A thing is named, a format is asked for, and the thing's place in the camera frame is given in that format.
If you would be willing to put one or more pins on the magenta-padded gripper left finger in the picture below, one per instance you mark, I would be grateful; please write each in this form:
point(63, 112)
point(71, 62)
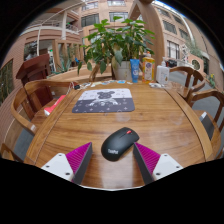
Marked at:
point(79, 156)

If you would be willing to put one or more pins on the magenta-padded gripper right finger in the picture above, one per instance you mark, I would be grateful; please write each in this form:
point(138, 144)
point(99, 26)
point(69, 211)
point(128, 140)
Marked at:
point(148, 157)

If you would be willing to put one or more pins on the black computer mouse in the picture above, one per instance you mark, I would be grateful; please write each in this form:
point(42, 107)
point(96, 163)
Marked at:
point(118, 145)

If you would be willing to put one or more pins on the grey bear-print mouse pad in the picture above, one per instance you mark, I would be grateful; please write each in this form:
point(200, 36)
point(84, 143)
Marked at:
point(100, 104)

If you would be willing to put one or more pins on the red paper bag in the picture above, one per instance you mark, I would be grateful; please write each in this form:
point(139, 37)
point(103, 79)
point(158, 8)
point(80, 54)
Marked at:
point(53, 106)

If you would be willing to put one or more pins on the dark grey flat pouch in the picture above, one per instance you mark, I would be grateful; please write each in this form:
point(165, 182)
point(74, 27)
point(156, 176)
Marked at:
point(208, 125)

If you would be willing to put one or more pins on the black key fob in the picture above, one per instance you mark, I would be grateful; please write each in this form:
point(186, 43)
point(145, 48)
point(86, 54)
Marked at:
point(77, 87)

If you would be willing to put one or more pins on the small white packets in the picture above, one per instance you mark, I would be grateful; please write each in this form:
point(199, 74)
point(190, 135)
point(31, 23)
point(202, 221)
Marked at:
point(155, 85)

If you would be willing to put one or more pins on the wooden round-back armchair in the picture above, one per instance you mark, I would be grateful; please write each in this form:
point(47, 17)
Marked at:
point(31, 88)
point(95, 71)
point(213, 96)
point(190, 85)
point(6, 151)

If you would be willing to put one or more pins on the blue sticker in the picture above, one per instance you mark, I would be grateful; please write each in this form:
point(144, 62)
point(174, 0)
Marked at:
point(121, 81)

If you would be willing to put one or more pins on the white pump bottle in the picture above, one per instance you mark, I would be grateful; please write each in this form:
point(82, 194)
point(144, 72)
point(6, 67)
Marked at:
point(162, 75)

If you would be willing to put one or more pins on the yellow liquid bottle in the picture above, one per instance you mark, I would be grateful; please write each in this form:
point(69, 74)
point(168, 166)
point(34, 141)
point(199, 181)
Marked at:
point(148, 70)

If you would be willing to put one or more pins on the blue squeeze tube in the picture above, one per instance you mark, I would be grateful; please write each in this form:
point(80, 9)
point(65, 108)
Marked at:
point(134, 70)

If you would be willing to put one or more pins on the green agave plant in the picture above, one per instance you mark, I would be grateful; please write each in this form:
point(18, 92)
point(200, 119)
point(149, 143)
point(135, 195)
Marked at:
point(63, 66)

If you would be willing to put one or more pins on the dark red wooden podium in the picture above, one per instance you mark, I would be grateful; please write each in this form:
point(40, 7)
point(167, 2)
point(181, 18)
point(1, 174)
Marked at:
point(33, 71)

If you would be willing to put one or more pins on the green plant in white pot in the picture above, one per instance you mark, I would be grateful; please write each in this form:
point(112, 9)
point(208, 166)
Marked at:
point(116, 43)

